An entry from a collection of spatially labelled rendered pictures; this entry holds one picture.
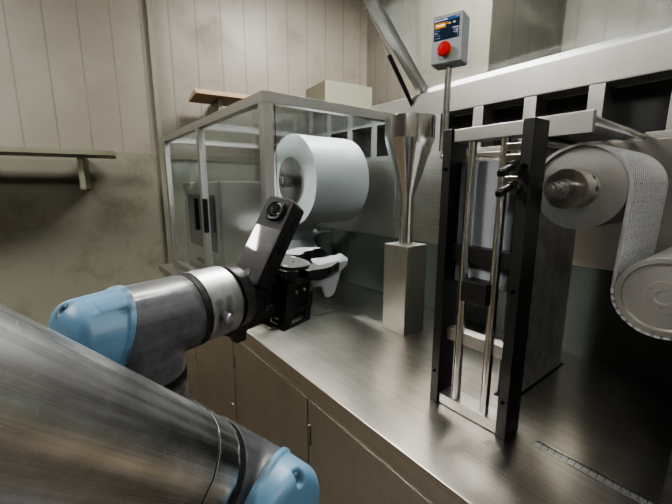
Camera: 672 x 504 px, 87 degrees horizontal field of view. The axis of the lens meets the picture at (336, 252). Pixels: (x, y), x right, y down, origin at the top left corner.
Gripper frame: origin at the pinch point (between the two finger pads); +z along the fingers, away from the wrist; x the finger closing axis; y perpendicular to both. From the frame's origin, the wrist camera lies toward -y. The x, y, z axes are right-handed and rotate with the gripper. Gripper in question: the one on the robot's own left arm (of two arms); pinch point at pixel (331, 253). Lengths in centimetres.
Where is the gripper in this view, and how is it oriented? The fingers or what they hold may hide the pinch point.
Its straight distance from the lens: 55.3
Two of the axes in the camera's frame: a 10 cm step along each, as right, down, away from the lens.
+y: -1.1, 9.6, 2.5
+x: 8.2, 2.4, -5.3
